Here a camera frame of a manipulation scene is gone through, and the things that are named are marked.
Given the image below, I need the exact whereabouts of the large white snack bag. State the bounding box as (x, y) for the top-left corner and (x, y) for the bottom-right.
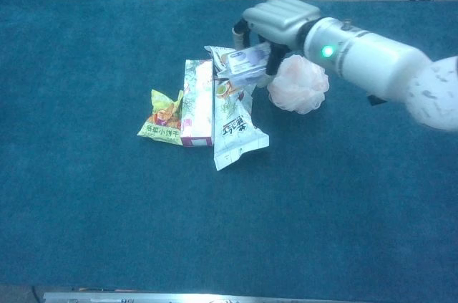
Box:
(213, 80), (270, 172)

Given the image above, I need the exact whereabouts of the green yellow biscuit bag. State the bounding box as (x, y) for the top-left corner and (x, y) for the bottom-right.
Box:
(137, 89), (184, 145)

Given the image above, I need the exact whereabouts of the pink mesh bath sponge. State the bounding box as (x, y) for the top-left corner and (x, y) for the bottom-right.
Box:
(267, 54), (329, 115)

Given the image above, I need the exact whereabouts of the clear plastic box blue label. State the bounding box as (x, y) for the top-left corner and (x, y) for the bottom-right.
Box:
(217, 43), (273, 86)

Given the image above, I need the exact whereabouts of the silver metal rail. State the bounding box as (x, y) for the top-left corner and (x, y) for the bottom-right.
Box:
(42, 291), (362, 303)

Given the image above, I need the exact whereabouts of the long white box pink end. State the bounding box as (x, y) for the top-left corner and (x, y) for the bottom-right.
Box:
(180, 59), (215, 148)

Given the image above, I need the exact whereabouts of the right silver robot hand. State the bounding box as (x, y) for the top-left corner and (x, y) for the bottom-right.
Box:
(231, 0), (323, 77)

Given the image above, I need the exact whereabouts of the teal carpet table cover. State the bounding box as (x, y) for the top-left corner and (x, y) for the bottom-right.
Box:
(0, 0), (458, 302)

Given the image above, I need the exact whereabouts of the small snack packet red-yellow picture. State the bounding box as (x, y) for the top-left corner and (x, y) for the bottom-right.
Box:
(204, 46), (237, 71)

